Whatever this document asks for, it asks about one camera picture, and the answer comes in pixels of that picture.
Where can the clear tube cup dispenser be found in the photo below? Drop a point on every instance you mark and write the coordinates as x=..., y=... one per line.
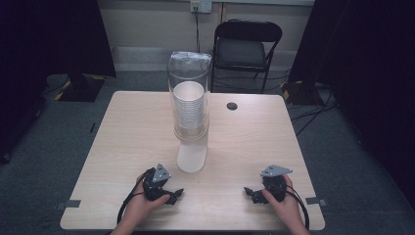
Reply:
x=191, y=98

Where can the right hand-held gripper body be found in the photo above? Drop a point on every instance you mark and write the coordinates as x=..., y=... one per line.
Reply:
x=274, y=184

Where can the stack of white paper cups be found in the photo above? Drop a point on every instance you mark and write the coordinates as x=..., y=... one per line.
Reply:
x=189, y=104

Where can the white wall outlet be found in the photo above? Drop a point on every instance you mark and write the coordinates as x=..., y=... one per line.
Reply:
x=201, y=6

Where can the black folding chair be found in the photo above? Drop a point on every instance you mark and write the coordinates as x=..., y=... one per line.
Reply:
x=241, y=49

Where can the black table grommet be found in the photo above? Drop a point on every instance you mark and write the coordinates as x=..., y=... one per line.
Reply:
x=232, y=106

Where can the black curtain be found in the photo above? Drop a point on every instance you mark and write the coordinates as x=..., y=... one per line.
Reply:
x=365, y=65
x=49, y=49

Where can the black stand base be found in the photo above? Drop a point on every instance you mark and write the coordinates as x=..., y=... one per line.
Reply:
x=301, y=93
x=81, y=88

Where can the grey tape strip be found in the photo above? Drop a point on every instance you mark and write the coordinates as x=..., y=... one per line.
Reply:
x=315, y=201
x=69, y=204

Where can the person's left hand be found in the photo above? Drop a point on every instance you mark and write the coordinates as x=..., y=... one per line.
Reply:
x=140, y=205

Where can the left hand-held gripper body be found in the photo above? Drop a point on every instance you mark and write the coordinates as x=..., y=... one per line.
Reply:
x=155, y=184

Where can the person's right hand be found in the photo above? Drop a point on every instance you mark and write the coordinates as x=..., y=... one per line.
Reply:
x=287, y=209

